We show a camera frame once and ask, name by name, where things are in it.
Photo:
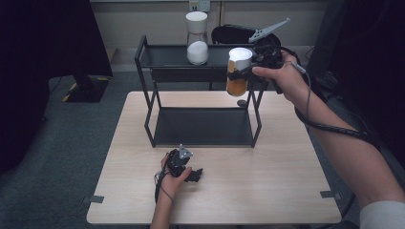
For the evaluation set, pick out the white wall socket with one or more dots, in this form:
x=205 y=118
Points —
x=203 y=4

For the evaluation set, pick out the small dark round object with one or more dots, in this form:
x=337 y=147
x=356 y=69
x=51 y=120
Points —
x=242 y=103

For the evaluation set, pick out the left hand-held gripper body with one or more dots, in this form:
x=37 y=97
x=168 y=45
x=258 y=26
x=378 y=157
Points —
x=176 y=162

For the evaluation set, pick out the white-lidded jar of amber powder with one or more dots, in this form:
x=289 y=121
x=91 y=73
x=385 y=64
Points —
x=237 y=86

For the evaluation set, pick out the person's white sleeve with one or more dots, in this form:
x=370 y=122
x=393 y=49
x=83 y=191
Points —
x=383 y=216

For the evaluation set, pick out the grey tape strip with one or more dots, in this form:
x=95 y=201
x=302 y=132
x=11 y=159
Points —
x=95 y=199
x=329 y=194

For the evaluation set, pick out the person's left hand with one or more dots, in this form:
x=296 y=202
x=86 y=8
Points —
x=168 y=187

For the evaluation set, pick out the dark curtain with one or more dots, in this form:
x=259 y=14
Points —
x=38 y=63
x=375 y=63

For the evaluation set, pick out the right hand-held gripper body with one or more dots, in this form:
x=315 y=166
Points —
x=269 y=52

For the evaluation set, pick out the white-lidded jar of white powder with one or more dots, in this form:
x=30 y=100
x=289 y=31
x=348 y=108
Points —
x=197 y=51

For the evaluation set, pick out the black chair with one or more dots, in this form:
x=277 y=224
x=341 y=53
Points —
x=229 y=33

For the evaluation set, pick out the black metal two-tier rack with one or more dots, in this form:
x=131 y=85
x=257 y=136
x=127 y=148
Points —
x=203 y=127

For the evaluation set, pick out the black stand base with tape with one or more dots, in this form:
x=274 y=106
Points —
x=89 y=89

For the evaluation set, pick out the person's right hand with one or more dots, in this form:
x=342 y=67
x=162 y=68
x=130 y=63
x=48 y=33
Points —
x=289 y=79

